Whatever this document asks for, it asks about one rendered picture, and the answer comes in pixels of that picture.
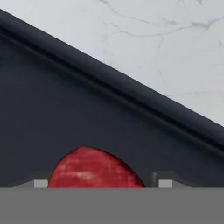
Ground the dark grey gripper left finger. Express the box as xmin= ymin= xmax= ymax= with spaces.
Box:
xmin=10 ymin=170 xmax=54 ymax=189

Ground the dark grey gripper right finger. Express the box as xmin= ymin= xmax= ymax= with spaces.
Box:
xmin=150 ymin=170 xmax=197 ymax=189

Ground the black tray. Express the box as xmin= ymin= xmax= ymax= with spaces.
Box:
xmin=0 ymin=8 xmax=224 ymax=189

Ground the red raw steak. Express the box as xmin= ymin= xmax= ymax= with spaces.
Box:
xmin=47 ymin=145 xmax=146 ymax=189

